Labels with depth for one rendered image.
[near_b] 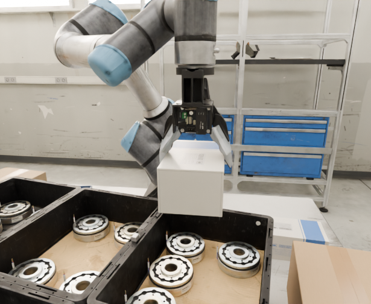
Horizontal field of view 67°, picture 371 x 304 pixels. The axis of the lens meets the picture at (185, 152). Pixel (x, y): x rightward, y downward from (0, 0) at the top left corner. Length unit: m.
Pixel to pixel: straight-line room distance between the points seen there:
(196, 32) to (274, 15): 2.95
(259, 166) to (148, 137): 1.76
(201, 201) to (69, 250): 0.46
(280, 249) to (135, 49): 0.76
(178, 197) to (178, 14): 0.32
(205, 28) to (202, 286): 0.54
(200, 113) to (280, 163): 2.25
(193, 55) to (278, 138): 2.19
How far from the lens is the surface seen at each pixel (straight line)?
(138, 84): 1.02
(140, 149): 1.08
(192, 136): 2.61
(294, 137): 2.67
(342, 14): 3.60
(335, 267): 0.80
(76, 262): 0.83
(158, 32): 0.58
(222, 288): 0.71
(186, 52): 0.51
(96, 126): 3.81
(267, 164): 2.70
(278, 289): 0.94
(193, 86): 0.51
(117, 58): 0.54
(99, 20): 0.93
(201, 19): 0.51
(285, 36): 2.56
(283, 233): 1.00
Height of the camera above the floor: 1.32
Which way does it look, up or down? 17 degrees down
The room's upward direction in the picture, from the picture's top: straight up
